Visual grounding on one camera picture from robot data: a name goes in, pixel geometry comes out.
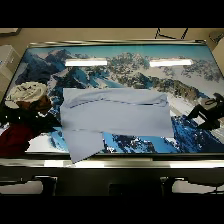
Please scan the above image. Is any light blue shirt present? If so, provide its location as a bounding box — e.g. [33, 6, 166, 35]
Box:
[59, 87, 175, 165]

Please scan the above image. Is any brown garment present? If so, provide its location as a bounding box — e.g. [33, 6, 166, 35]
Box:
[15, 95, 54, 115]

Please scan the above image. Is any white garment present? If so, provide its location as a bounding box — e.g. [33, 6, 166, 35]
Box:
[5, 81, 50, 110]

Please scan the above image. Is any red garment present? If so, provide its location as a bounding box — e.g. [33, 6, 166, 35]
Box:
[0, 124, 38, 158]

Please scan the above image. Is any silver frame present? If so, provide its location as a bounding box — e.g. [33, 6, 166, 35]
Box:
[0, 39, 224, 197]

